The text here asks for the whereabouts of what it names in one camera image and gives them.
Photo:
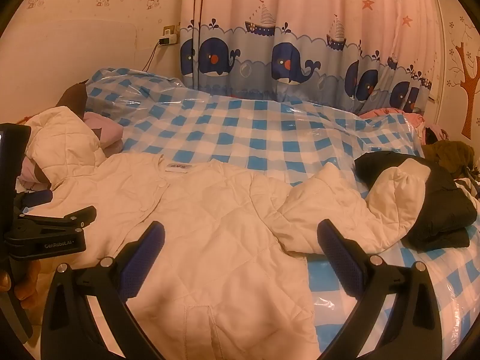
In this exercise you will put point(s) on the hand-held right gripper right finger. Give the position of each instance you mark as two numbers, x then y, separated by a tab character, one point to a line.
341	258

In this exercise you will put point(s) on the wardrobe with tree decals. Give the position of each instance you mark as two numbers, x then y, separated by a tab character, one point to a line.
468	63

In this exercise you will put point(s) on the blue checkered bed cover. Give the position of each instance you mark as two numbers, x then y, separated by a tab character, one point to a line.
262	127

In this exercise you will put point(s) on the olive brown cloth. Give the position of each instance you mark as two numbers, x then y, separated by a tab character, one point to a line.
453	153

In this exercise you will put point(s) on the pink and brown folded clothing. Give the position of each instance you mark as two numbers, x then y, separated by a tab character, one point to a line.
107	129

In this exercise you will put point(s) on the whale print curtain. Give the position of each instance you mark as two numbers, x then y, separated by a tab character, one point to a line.
300	15

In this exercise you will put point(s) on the white quilted jacket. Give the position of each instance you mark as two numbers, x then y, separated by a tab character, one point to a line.
210	213

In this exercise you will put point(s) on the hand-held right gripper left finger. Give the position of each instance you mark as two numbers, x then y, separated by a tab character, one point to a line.
146	260

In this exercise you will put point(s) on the black folded jacket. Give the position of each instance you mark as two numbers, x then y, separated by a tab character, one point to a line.
442	210

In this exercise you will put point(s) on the striped cloth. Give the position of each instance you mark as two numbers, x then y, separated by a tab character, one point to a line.
468	185

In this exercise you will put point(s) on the person's left hand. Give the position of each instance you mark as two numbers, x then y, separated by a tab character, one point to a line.
26	292

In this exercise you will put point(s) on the white wall charger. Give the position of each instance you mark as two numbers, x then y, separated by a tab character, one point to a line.
167	38

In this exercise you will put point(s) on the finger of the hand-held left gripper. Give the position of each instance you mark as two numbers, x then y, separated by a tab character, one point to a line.
71	215
37	197

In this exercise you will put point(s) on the pink blanket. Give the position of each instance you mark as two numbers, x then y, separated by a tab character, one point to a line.
378	112

